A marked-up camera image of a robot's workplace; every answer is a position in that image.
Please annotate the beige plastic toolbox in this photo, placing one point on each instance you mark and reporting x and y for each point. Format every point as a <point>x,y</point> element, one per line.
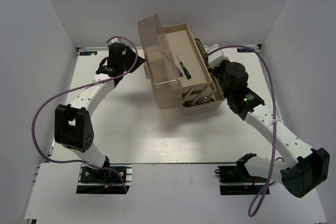
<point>170,86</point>

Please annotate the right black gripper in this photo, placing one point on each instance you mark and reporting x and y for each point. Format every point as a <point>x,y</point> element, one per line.
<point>214,70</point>

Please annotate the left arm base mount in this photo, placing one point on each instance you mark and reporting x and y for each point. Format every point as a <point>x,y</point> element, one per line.
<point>104,182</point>

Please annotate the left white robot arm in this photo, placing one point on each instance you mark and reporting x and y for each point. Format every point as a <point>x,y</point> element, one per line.
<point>73,126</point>

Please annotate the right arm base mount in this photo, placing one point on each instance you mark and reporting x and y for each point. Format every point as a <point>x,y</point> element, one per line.
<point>234,180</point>

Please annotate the black green precision screwdriver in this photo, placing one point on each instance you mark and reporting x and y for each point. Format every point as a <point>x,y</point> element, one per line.
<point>186,72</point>

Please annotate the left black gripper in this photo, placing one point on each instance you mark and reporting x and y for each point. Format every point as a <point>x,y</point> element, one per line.
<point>130,52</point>

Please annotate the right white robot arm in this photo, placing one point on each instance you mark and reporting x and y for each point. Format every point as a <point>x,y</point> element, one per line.
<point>303,168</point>

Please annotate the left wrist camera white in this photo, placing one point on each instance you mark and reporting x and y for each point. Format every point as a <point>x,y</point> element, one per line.
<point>112,41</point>

